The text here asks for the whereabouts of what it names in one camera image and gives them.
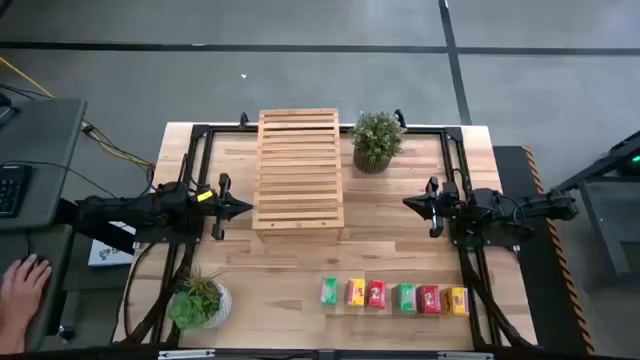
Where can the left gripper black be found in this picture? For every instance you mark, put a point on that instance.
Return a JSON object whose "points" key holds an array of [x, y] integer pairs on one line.
{"points": [[222, 210]]}

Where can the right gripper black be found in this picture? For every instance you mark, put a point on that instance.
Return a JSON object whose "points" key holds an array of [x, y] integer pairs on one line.
{"points": [[436, 210]]}

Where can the green cereal box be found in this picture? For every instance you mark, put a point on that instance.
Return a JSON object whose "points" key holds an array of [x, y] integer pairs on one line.
{"points": [[407, 297], [329, 291]]}

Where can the red cereal box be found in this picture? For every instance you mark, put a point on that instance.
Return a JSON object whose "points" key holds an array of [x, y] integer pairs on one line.
{"points": [[377, 294], [430, 299]]}

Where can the yellow cereal box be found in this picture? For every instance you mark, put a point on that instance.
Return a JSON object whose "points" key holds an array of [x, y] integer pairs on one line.
{"points": [[457, 301], [356, 292]]}

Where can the yellow tag on arm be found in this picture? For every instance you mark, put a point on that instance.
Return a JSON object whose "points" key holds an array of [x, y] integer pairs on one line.
{"points": [[205, 196]]}

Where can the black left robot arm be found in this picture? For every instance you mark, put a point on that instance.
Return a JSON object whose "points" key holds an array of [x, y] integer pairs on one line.
{"points": [[125, 212]]}

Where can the person's forearm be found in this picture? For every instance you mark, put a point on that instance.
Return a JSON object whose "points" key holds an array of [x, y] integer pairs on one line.
{"points": [[10, 340]]}

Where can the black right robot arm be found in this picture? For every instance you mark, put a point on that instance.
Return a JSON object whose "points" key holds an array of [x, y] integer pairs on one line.
{"points": [[500, 207]]}

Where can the wooden slatted shelf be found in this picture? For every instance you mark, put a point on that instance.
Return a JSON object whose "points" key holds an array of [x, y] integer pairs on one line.
{"points": [[300, 170]]}

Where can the bushy plant in ribbed pot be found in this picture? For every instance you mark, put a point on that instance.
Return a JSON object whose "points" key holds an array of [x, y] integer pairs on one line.
{"points": [[377, 135]]}

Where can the black table clamp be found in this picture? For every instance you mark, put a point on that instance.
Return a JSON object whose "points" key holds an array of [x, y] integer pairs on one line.
{"points": [[400, 118], [243, 120]]}

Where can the succulent plant in white pot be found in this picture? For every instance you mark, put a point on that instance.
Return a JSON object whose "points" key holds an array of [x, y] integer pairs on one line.
{"points": [[192, 307]]}

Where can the white printed box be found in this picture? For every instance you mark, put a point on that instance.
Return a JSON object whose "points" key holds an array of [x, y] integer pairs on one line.
{"points": [[107, 255]]}

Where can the black diagonal support bar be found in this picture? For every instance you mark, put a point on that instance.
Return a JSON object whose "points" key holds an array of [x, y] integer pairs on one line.
{"points": [[100, 236]]}

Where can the black mat with striped edge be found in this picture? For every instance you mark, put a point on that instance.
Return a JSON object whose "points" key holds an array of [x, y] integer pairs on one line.
{"points": [[535, 310]]}

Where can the grey metal stand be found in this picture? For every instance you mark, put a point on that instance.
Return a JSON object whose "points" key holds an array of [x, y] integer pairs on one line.
{"points": [[607, 235]]}

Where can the grey desk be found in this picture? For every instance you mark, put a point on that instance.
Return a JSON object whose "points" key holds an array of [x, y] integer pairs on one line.
{"points": [[45, 150], [50, 300]]}

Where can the black device with green light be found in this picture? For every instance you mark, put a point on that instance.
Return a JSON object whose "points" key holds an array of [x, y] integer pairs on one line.
{"points": [[627, 165]]}

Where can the black round knob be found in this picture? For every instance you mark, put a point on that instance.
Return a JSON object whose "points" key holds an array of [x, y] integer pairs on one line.
{"points": [[65, 333]]}

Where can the black keyboard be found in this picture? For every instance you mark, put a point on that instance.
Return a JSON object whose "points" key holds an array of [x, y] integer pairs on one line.
{"points": [[12, 190]]}

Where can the person's hand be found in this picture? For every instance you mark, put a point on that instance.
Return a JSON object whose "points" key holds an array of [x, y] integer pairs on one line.
{"points": [[22, 285]]}

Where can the dark device on desk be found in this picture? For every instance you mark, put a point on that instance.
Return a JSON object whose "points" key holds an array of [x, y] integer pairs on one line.
{"points": [[6, 112]]}

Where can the black aluminium table frame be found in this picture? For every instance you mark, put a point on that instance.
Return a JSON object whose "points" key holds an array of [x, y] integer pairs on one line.
{"points": [[230, 129]]}

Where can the silver metal bracket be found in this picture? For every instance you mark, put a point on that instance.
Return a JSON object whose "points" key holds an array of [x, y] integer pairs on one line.
{"points": [[185, 354], [465, 355]]}

